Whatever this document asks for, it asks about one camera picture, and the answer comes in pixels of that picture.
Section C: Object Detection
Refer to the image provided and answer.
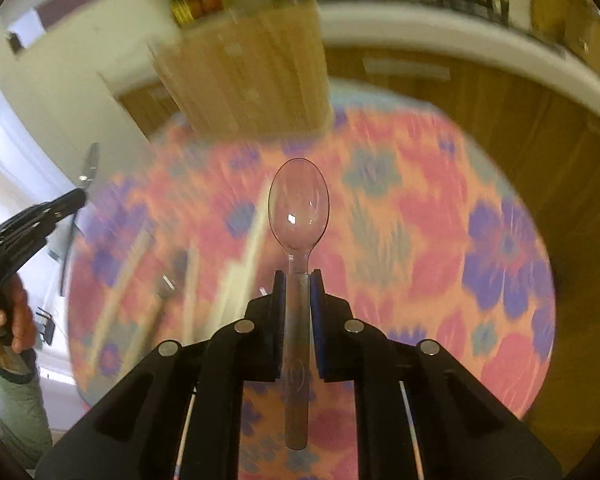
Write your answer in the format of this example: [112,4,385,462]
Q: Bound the wooden chopstick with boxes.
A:
[213,188,268,328]
[182,240,199,344]
[86,228,152,374]

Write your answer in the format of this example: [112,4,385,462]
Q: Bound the wooden base cabinets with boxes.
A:
[100,73,600,468]

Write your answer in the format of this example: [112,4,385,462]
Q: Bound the beige slotted utensil basket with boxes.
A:
[151,0,334,140]

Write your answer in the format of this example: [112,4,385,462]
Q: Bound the grey sleeved left forearm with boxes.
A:
[0,349,53,472]

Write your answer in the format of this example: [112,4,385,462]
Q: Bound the white kitchen countertop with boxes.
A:
[97,2,600,118]

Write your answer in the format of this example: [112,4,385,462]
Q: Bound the floral table cloth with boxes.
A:
[44,105,562,479]

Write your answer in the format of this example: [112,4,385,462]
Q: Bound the person's left hand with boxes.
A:
[0,274,38,362]

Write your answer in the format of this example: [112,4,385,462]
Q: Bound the clear plastic spoon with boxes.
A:
[124,248,188,367]
[268,158,329,451]

